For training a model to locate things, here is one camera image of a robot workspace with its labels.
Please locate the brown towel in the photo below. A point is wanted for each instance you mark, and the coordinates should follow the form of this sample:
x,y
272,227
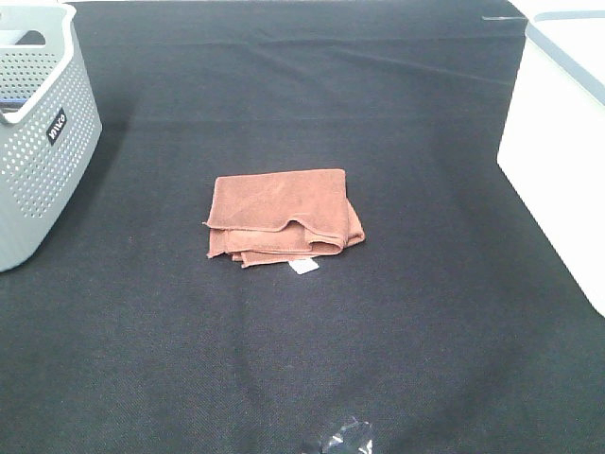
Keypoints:
x,y
262,219

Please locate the black table cloth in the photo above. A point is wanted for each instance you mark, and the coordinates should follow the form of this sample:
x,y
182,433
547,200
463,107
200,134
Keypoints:
x,y
454,328

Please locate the white plastic storage box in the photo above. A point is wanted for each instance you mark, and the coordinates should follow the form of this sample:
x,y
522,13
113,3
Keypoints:
x,y
552,146

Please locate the crumpled clear plastic scrap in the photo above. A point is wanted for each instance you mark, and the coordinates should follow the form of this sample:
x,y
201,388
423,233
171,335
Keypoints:
x,y
353,437

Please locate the grey perforated plastic basket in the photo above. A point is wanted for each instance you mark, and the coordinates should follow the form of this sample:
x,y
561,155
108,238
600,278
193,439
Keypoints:
x,y
50,124

